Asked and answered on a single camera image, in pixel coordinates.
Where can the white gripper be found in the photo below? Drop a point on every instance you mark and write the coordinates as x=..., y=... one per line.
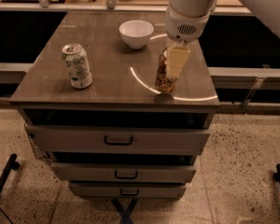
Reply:
x=184, y=28

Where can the orange soda can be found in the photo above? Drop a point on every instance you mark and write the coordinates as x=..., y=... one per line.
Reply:
x=163, y=83

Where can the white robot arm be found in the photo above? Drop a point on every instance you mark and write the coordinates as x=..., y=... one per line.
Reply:
x=266, y=11

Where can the white green 7up can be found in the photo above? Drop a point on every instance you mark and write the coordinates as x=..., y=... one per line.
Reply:
x=77, y=64

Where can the white bowl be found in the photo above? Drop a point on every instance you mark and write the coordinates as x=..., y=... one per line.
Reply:
x=136, y=34

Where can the grey drawer cabinet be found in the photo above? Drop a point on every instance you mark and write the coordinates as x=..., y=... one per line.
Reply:
x=122, y=93

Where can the top grey drawer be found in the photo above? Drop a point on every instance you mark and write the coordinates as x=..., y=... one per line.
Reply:
x=118, y=140

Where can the grey drawer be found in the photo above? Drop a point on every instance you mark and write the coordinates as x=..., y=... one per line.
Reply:
x=86, y=172
x=128, y=190
x=118, y=140

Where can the middle grey drawer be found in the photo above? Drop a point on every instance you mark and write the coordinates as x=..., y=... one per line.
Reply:
x=86, y=172

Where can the bottom grey drawer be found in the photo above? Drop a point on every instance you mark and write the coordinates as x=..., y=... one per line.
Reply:
x=128, y=190

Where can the black left base leg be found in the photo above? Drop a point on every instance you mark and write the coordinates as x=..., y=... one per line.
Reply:
x=12, y=164

